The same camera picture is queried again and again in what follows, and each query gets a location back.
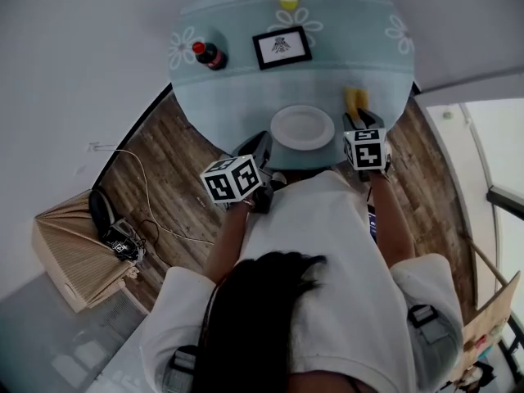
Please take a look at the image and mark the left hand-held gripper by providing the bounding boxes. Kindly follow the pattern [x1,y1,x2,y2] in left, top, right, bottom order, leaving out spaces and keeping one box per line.
[199,130,275,215]

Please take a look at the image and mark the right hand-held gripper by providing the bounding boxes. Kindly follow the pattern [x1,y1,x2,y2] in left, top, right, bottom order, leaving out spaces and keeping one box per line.
[342,107,393,183]

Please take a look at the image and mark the blurred yellow-brown object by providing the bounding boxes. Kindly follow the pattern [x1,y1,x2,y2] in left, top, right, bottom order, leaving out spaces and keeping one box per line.
[343,87,371,116]

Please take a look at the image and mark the white round plate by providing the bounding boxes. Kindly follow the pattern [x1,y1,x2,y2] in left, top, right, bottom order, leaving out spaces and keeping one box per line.
[269,104,336,151]

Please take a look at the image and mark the person's left forearm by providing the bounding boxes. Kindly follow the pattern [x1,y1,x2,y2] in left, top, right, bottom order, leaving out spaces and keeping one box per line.
[202,202,251,284]

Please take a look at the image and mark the person's right forearm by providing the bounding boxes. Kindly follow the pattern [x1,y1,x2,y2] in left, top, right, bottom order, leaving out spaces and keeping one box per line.
[370,174,417,269]

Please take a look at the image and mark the round table, light blue cloth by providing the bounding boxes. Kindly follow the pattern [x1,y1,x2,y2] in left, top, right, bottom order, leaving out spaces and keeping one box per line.
[167,0,417,171]

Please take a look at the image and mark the person's white shirt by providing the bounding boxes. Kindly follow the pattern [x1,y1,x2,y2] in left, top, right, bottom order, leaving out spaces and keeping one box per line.
[138,169,466,393]

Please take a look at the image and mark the black phone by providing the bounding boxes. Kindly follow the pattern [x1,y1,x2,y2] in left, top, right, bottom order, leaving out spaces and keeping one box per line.
[366,203,378,243]

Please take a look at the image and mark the dark cola bottle red cap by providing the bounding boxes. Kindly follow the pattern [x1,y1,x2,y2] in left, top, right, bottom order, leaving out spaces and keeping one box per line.
[191,40,228,72]

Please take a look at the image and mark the black headphones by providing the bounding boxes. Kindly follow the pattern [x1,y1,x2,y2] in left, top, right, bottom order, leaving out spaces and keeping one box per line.
[88,187,118,237]

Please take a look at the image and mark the wooden easel legs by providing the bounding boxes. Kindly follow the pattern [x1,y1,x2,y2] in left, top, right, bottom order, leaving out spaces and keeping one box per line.
[466,235,511,288]

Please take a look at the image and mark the cardboard box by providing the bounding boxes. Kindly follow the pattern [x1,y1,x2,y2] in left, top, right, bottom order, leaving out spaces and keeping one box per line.
[31,190,138,314]

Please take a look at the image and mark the wooden painting board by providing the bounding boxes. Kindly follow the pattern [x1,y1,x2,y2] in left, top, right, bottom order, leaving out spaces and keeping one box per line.
[460,270,521,384]

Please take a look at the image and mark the white cable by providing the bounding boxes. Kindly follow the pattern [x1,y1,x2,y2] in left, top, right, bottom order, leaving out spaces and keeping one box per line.
[88,143,215,246]

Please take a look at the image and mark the white window frame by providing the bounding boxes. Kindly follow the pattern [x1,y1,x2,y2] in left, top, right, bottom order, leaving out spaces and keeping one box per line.
[413,84,524,294]

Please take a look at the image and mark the black cable with adapter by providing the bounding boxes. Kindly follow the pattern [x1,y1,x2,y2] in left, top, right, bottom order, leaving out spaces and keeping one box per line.
[138,218,171,268]

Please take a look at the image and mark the black picture frame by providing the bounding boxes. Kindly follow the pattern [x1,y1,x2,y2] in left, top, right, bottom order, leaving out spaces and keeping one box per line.
[251,25,313,71]

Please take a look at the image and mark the grey device with wires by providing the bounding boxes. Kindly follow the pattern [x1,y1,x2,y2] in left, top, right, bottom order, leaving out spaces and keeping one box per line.
[102,219,147,264]

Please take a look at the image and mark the grey left backpack strap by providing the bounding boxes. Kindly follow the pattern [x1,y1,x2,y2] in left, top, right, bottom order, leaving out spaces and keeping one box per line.
[163,344,200,393]

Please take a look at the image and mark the grey backpack strap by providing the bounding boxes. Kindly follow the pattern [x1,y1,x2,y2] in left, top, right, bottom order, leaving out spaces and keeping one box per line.
[408,303,451,346]
[163,344,200,393]

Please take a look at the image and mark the grey right backpack strap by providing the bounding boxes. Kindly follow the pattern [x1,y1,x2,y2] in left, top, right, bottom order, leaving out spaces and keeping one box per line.
[408,303,451,346]

